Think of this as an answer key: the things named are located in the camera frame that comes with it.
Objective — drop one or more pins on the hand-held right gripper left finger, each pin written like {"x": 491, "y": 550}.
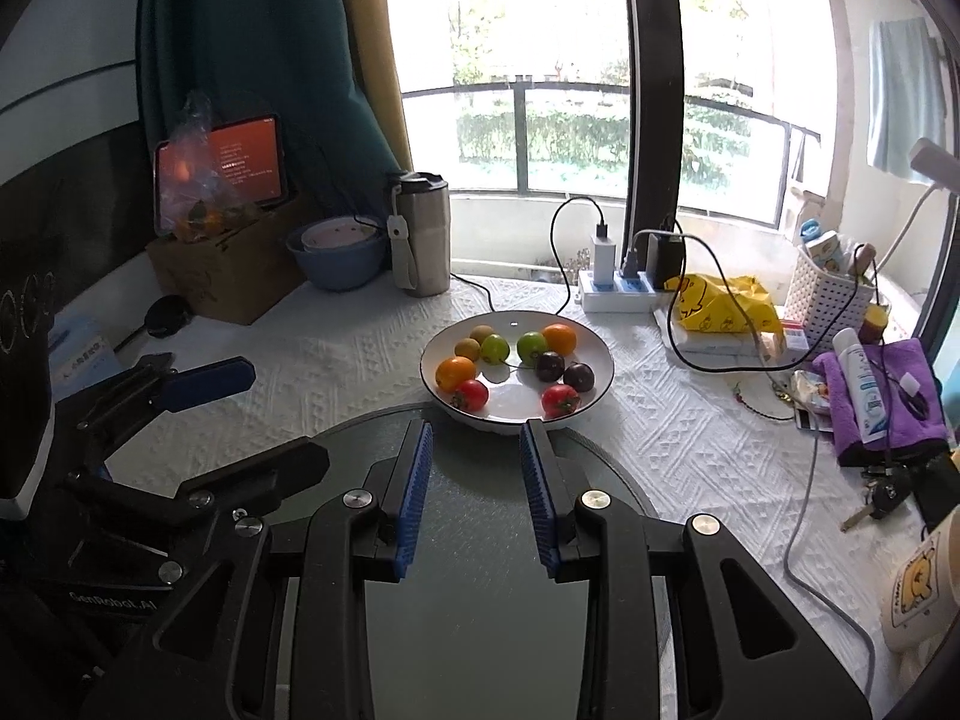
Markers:
{"x": 416, "y": 495}

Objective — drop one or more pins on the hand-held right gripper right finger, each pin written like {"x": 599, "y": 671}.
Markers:
{"x": 536, "y": 495}

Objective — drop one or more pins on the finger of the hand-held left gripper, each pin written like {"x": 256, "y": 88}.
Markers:
{"x": 262, "y": 472}
{"x": 210, "y": 379}

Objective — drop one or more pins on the red cherry tomato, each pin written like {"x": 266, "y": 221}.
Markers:
{"x": 560, "y": 400}
{"x": 471, "y": 395}

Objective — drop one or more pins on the white round plate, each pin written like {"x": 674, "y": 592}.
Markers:
{"x": 517, "y": 394}

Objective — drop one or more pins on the dark plum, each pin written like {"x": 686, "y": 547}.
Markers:
{"x": 578, "y": 376}
{"x": 550, "y": 366}

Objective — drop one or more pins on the small orange citrus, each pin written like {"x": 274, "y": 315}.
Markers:
{"x": 559, "y": 338}
{"x": 456, "y": 373}

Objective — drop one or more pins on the dark green round fruit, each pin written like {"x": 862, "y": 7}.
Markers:
{"x": 532, "y": 346}

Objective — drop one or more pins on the yellow-green round fruit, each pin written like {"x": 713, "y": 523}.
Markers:
{"x": 495, "y": 349}

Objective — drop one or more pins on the small yellow-brown fruit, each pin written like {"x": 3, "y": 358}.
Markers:
{"x": 481, "y": 333}
{"x": 467, "y": 349}

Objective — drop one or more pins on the black round object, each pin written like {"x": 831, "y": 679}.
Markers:
{"x": 166, "y": 316}

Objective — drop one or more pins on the brown cardboard box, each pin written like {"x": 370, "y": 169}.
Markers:
{"x": 232, "y": 277}

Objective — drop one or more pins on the blue tissue pack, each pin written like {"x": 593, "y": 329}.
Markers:
{"x": 82, "y": 360}

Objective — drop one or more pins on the round grey-green mat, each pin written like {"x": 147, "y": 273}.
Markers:
{"x": 465, "y": 630}

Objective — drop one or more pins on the blue bowl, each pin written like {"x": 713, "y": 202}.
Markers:
{"x": 337, "y": 270}

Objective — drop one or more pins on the clear plastic bag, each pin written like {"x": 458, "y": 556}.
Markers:
{"x": 191, "y": 195}

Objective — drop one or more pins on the white pink bowl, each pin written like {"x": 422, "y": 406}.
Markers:
{"x": 334, "y": 236}

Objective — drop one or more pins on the white blue power strip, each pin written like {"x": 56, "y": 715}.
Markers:
{"x": 622, "y": 296}

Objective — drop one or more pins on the white flat box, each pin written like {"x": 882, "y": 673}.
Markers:
{"x": 705, "y": 349}

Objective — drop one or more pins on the tablet with orange screen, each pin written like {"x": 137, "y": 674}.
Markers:
{"x": 247, "y": 157}

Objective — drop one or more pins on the white charger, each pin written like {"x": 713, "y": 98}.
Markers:
{"x": 602, "y": 259}

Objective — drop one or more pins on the yellow printed bag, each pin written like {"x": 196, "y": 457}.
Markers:
{"x": 720, "y": 307}

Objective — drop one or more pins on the black charger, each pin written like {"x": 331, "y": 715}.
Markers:
{"x": 666, "y": 262}

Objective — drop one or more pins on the teal curtain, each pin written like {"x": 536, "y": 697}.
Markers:
{"x": 262, "y": 52}

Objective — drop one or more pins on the white blue tube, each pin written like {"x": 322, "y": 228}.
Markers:
{"x": 862, "y": 390}

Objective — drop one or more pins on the white plastic basket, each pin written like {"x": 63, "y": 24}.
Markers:
{"x": 821, "y": 300}

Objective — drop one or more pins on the bunch of keys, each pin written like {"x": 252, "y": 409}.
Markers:
{"x": 885, "y": 499}

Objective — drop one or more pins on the balcony railing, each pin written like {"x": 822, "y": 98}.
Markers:
{"x": 520, "y": 135}

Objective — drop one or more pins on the yellow curtain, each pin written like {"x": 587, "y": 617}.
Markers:
{"x": 375, "y": 52}

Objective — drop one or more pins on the brown jar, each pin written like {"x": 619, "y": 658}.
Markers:
{"x": 874, "y": 326}

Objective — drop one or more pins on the small carton box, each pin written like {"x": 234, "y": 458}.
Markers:
{"x": 831, "y": 251}

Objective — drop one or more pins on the purple cloth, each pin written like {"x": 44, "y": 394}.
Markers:
{"x": 915, "y": 427}

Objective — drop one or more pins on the bear print mug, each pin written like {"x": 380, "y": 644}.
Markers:
{"x": 919, "y": 592}

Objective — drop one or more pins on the white desk lamp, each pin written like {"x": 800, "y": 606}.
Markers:
{"x": 934, "y": 157}

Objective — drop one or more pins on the hanging teal towel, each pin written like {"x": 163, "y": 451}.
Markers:
{"x": 904, "y": 97}

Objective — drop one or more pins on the black window frame post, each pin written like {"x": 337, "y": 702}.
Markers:
{"x": 652, "y": 90}

